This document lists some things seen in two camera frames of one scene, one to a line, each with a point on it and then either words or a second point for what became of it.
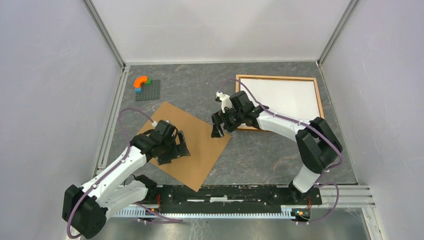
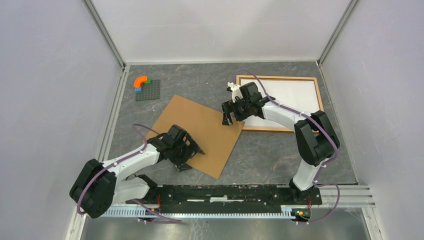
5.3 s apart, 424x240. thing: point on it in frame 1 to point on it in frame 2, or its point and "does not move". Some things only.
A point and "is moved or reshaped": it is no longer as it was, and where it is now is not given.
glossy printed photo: x=295 y=98 does not move
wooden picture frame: x=239 y=77 does not move
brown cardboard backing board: x=204 y=150 is moved or reshaped
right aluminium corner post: x=334 y=36 does not move
